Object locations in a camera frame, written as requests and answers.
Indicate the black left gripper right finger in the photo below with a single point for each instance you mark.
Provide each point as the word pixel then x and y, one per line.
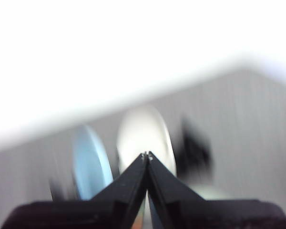
pixel 181 207

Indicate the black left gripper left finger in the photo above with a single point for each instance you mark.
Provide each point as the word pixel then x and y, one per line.
pixel 114 205

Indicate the blue plate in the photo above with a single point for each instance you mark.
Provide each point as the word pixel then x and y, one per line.
pixel 90 167

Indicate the cream white plate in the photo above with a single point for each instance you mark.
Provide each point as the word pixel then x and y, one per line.
pixel 143 133

